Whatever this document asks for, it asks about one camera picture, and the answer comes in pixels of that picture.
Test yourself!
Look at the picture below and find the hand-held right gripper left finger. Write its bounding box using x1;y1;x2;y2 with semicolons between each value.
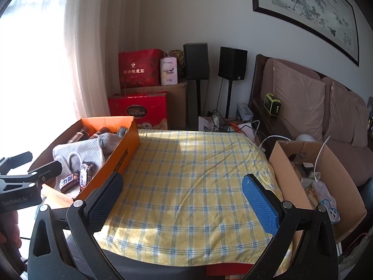
29;171;126;280

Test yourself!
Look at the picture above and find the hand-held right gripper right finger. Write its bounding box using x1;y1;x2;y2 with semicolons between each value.
242;173;338;280

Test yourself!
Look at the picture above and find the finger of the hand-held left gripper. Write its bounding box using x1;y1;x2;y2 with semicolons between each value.
0;151;33;176
0;160;63;195

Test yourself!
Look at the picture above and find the brown chocolate bar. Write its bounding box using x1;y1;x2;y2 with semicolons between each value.
59;171;80;193
78;161;96;189

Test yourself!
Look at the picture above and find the white mesh face cover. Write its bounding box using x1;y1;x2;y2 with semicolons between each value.
53;138;106;179

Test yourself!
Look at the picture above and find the brown lid jar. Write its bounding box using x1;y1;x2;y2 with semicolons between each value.
69;125;94;144
90;126;112;140

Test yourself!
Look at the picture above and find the orange cardboard box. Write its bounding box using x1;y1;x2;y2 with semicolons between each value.
28;116;141;202

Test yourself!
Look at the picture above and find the light grey cloth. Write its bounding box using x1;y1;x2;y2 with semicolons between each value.
98;132;126;156

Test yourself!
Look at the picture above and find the brown cardboard box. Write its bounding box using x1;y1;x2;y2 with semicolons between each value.
268;140;368;244

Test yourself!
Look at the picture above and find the white power strip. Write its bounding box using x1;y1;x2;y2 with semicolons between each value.
313;180;342;221

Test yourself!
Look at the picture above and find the yellow plaid tablecloth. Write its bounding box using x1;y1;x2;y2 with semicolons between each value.
93;129;294;269

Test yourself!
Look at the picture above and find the red box under table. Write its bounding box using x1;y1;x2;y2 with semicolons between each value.
205;264;257;280

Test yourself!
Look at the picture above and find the white round lamp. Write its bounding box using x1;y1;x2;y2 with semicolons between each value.
295;133;317;144

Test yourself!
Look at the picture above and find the grey device box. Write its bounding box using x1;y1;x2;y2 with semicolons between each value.
236;102;254;122

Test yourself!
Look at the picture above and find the brown sofa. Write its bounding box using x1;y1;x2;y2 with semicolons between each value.
249;54;373;188

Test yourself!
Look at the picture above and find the green radio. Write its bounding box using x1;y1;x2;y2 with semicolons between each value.
263;93;282;116

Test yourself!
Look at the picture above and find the red gift box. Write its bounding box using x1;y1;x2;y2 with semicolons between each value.
107;91;169;131

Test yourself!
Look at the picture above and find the black speaker stand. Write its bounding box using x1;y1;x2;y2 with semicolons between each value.
195;79;202;123
224;79;233;119

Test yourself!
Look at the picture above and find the large brown sofa cushion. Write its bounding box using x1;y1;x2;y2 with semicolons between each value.
272;59;326;142

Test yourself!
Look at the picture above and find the medium brown sofa cushion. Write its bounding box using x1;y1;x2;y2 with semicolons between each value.
323;81;358;144

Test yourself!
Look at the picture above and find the large brown cardboard carton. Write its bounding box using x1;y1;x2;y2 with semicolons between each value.
125;81;187;129

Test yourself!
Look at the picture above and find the small brown sofa cushion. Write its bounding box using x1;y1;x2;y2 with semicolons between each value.
351;103;370;148

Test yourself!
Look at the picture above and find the red gift bag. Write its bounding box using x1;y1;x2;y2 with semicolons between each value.
118;49;164;90

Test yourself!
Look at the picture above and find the cluttered shelf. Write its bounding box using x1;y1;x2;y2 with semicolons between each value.
366;96;373;136

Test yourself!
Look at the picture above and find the black speaker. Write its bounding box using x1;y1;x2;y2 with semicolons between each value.
183;42;210;80
218;46;248;81

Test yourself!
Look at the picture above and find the white curtain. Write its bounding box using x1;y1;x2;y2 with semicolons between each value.
62;0;144;121

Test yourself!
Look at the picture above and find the white tissue pack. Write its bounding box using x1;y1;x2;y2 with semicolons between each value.
159;56;179;86

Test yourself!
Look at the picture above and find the gold foil bag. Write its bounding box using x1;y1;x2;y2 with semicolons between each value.
167;49;185;77

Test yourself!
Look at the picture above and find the framed ink painting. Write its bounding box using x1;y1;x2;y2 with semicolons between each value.
250;0;360;67

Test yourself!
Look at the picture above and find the white charger cable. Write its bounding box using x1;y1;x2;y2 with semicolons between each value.
253;119;292;153

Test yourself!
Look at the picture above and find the small box with cables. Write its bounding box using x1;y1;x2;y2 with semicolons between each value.
198;110;243;134

